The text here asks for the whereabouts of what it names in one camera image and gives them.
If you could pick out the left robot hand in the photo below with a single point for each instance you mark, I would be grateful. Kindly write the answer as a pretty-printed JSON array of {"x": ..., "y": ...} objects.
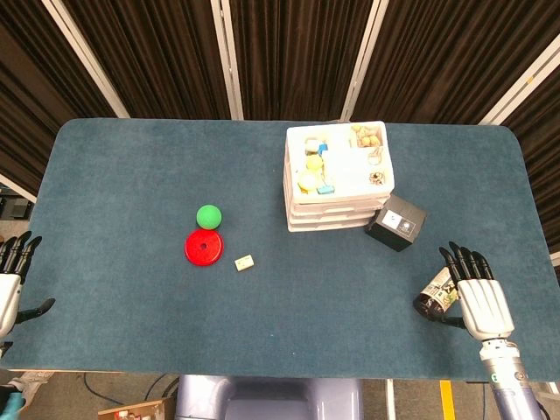
[{"x": 9, "y": 297}]

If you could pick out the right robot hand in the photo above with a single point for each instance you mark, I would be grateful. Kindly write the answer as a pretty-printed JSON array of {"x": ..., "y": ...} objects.
[{"x": 483, "y": 306}]

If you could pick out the white plastic drawer organizer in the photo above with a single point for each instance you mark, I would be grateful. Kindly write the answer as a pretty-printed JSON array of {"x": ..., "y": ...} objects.
[{"x": 345, "y": 175}]

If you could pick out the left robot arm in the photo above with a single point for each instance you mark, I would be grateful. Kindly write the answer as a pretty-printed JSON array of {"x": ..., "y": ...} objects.
[{"x": 3, "y": 347}]

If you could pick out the grey-purple robot base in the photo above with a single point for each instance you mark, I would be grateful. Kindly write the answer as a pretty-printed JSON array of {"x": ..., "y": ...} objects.
[{"x": 267, "y": 398}]

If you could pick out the dark bottle with label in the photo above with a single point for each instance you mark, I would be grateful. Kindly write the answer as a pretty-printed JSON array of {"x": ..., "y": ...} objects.
[{"x": 435, "y": 293}]

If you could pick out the black cube box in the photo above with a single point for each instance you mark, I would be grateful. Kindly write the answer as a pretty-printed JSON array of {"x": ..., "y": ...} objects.
[{"x": 396, "y": 223}]

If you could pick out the dark brown curtain panel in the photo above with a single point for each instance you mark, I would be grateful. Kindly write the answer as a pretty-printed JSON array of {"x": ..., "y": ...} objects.
[
  {"x": 446, "y": 57},
  {"x": 153, "y": 57},
  {"x": 30, "y": 96},
  {"x": 297, "y": 57},
  {"x": 542, "y": 175}
]

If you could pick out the pile of brown clips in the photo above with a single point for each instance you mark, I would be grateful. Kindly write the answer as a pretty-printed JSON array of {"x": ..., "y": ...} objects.
[{"x": 376, "y": 177}]

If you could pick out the blue table mat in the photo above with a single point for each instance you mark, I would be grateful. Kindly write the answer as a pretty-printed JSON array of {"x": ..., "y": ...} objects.
[{"x": 131, "y": 175}]

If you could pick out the cardboard box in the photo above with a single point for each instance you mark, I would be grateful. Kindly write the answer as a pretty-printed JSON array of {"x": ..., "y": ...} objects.
[{"x": 140, "y": 411}]

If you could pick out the pile of metal clips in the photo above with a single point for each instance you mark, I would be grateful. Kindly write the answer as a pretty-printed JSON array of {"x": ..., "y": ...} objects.
[{"x": 375, "y": 156}]

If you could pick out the light blue eraser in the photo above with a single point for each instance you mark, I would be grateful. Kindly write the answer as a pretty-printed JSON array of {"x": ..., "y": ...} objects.
[{"x": 326, "y": 190}]

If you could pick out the pile of wooden pieces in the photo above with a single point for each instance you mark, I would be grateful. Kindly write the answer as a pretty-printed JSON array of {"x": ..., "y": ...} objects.
[{"x": 366, "y": 139}]

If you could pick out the red round disc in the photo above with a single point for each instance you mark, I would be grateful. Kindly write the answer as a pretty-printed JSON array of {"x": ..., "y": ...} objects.
[{"x": 210, "y": 251}]

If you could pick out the green ball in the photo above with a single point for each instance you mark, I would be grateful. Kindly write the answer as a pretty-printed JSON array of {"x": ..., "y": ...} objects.
[{"x": 209, "y": 216}]

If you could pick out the large pale yellow roll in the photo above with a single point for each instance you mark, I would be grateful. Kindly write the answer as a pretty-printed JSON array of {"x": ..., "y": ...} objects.
[{"x": 307, "y": 180}]

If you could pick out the small yellow tape roll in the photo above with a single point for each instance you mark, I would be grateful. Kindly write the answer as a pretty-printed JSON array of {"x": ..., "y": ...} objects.
[{"x": 314, "y": 163}]

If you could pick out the blue clip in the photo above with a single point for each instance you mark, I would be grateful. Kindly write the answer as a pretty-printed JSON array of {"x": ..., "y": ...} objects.
[{"x": 323, "y": 148}]

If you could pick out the white tape roll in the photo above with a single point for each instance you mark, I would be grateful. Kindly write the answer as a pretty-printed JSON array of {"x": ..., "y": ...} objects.
[{"x": 311, "y": 145}]

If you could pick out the small cream eraser box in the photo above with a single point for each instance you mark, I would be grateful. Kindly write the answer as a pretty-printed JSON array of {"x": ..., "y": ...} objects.
[{"x": 244, "y": 263}]

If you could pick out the white partition post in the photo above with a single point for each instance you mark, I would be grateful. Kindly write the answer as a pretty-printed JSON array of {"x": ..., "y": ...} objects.
[
  {"x": 83, "y": 57},
  {"x": 363, "y": 61},
  {"x": 15, "y": 187},
  {"x": 520, "y": 85},
  {"x": 227, "y": 57}
]

